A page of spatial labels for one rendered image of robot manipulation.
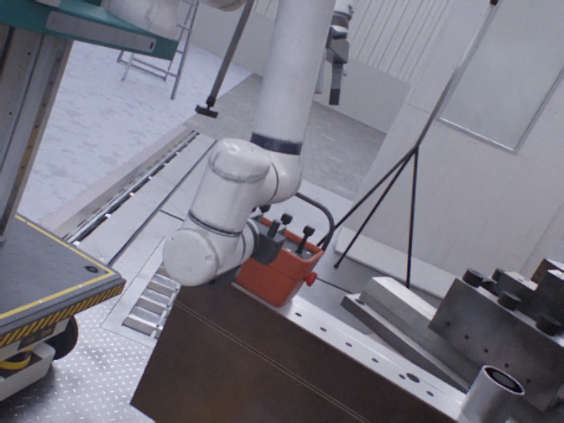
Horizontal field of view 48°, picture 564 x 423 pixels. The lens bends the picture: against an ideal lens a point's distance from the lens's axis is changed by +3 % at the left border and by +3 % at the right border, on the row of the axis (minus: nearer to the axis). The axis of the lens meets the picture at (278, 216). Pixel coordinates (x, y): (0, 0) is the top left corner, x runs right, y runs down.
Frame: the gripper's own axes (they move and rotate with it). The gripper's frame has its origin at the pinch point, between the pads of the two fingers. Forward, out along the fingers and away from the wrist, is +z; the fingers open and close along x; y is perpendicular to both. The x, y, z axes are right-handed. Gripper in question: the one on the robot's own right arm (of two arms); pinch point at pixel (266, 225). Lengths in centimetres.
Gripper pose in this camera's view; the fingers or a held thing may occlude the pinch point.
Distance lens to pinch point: 121.3
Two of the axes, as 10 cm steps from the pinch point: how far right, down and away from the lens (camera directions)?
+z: 3.3, -1.3, 9.3
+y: 4.1, -8.7, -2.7
